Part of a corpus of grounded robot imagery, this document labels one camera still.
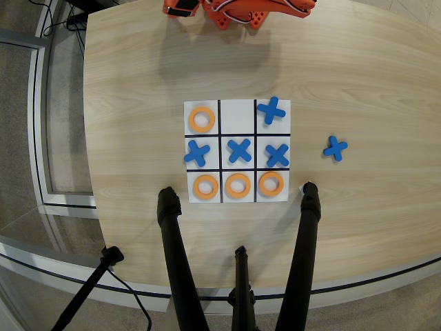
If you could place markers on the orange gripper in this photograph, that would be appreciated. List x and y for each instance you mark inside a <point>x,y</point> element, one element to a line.
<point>176,10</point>

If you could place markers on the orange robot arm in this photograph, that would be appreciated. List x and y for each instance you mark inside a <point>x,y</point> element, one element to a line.
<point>268,7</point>

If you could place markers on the black equipment base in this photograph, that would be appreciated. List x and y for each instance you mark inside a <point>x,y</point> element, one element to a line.
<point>103,1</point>

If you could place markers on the white tic-tac-toe board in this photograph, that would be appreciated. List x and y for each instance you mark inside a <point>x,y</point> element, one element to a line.
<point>237,117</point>

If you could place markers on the blue foam cross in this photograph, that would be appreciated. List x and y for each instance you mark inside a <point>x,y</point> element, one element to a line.
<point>277,155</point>
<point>271,111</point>
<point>335,148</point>
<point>197,152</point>
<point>239,150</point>

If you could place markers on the small white paper tag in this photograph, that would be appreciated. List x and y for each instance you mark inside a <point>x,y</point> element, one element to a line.
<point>300,188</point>

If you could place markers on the thick black tripod leg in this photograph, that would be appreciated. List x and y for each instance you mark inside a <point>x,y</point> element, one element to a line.
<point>303,255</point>
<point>175,255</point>

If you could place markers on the black tripod centre column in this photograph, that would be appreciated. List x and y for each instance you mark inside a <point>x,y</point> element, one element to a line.
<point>243,293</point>

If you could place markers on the thin black stand leg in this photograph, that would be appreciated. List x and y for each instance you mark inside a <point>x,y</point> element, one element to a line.
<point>86,289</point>

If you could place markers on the grey metal frame rail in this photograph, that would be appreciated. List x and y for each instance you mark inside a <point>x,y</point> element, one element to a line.
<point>34,120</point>

